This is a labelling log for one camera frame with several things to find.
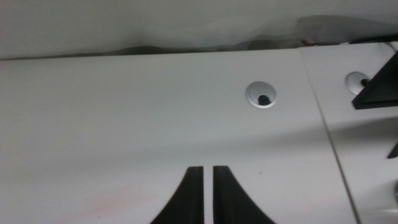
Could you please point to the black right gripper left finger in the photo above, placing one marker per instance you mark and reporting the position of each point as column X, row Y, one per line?
column 186, row 202

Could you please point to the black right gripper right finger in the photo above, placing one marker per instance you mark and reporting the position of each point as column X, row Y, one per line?
column 227, row 202

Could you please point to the white backdrop curtain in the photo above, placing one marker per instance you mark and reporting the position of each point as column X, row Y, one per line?
column 124, row 25

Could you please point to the black flat stand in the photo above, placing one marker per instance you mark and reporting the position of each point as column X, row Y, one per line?
column 384, row 90

